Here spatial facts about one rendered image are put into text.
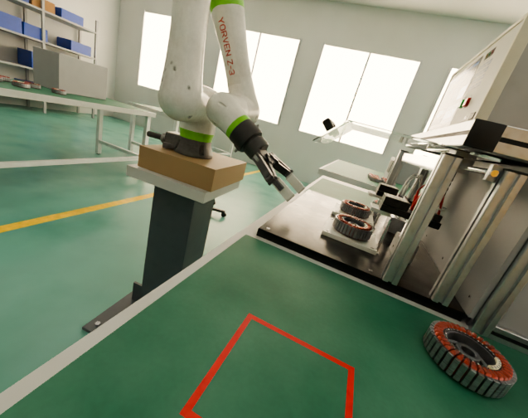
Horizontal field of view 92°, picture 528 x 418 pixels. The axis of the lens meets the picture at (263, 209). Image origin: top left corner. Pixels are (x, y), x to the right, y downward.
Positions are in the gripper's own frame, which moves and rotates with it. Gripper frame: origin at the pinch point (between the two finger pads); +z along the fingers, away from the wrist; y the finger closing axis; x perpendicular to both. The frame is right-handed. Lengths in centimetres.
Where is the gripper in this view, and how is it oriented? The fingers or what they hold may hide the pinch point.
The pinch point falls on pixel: (294, 191)
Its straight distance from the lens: 79.7
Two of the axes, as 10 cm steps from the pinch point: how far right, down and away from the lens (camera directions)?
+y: -3.7, 2.2, -9.0
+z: 6.5, 7.6, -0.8
